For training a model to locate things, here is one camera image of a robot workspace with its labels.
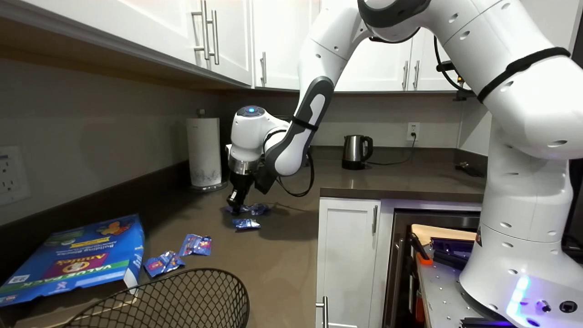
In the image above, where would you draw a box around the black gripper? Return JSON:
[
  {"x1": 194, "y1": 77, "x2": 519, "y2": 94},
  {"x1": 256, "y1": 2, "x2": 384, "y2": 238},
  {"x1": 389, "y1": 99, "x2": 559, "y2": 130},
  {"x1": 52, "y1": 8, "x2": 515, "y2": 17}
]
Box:
[{"x1": 225, "y1": 172, "x2": 258, "y2": 214}]

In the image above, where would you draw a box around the dark small counter object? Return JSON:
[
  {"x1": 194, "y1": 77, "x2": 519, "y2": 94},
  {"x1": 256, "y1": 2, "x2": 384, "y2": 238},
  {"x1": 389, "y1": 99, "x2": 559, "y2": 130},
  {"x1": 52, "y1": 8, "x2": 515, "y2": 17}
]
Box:
[{"x1": 453, "y1": 159, "x2": 488, "y2": 179}]

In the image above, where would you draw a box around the white paper towel roll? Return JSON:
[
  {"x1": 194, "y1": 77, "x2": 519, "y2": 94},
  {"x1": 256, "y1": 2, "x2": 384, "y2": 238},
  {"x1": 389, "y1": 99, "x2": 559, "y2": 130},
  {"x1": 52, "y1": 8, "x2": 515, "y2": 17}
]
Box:
[{"x1": 183, "y1": 115, "x2": 224, "y2": 192}]

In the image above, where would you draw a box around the black electric kettle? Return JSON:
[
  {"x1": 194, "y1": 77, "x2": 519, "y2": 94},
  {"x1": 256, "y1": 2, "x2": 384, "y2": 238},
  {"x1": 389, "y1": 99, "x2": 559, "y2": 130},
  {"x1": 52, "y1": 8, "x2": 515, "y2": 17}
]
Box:
[{"x1": 340, "y1": 134, "x2": 375, "y2": 172}]

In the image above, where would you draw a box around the white lower cabinet door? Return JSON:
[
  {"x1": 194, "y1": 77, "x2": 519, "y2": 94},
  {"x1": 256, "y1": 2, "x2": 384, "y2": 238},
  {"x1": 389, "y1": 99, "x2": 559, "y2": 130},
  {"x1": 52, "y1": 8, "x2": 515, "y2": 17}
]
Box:
[{"x1": 315, "y1": 197, "x2": 382, "y2": 328}]

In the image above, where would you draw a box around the blue cardboard snack box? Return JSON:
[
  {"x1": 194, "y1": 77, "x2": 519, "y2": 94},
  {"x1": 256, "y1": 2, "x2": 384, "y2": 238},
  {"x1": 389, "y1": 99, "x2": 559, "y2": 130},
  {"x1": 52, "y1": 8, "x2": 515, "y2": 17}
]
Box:
[{"x1": 0, "y1": 212, "x2": 147, "y2": 309}]

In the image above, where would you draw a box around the white upper cabinet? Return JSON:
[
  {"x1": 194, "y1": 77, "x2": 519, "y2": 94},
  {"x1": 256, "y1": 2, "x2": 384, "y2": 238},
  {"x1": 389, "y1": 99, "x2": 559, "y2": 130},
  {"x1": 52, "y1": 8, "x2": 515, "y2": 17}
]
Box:
[
  {"x1": 23, "y1": 0, "x2": 253, "y2": 88},
  {"x1": 251, "y1": 0, "x2": 464, "y2": 95}
]

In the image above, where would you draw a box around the orange tool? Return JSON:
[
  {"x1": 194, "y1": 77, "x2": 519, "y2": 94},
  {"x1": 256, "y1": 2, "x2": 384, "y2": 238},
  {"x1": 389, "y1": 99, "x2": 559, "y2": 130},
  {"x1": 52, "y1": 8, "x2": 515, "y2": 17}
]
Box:
[{"x1": 413, "y1": 241, "x2": 437, "y2": 270}]

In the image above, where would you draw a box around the light wooden board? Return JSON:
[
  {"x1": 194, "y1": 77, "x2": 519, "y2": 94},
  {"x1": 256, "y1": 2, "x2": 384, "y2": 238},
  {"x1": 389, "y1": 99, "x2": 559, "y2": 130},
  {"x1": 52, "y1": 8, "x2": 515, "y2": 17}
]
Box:
[{"x1": 409, "y1": 223, "x2": 479, "y2": 247}]

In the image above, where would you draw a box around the purple package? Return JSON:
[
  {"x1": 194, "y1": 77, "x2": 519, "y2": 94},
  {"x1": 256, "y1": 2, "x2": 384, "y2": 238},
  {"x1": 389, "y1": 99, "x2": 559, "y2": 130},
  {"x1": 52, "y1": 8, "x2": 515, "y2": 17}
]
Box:
[{"x1": 429, "y1": 236, "x2": 477, "y2": 270}]

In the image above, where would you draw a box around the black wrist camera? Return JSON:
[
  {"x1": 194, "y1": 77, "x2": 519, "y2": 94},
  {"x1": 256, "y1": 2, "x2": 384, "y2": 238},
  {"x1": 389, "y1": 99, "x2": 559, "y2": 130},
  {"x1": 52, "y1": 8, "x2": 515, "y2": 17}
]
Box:
[{"x1": 249, "y1": 159, "x2": 282, "y2": 197}]

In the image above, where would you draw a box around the black camera cable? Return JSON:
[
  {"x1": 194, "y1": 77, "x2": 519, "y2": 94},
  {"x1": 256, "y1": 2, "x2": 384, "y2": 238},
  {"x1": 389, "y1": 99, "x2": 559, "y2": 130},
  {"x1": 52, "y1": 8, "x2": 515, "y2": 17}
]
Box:
[{"x1": 265, "y1": 126, "x2": 318, "y2": 199}]

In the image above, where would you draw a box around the black wire mesh basket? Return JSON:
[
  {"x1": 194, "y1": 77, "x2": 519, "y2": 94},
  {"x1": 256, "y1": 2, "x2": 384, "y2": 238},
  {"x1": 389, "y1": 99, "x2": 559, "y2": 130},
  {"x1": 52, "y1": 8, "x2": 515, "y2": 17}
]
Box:
[{"x1": 61, "y1": 268, "x2": 251, "y2": 328}]

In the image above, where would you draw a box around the black kettle cord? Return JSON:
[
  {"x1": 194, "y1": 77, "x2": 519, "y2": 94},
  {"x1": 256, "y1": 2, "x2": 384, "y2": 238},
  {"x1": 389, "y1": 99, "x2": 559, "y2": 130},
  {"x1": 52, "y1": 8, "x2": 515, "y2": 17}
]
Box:
[{"x1": 367, "y1": 134, "x2": 418, "y2": 168}]

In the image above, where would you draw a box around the white wall outlet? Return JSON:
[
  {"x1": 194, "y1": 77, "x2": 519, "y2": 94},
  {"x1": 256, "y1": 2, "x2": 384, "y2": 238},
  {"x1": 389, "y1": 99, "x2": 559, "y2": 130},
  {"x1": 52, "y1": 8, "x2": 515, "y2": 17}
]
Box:
[
  {"x1": 0, "y1": 145, "x2": 32, "y2": 208},
  {"x1": 406, "y1": 121, "x2": 422, "y2": 145}
]

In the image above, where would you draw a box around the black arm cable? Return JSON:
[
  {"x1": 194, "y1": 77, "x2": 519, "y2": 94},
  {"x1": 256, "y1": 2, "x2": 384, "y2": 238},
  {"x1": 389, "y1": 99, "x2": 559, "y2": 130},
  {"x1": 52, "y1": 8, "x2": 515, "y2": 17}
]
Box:
[{"x1": 431, "y1": 35, "x2": 471, "y2": 97}]

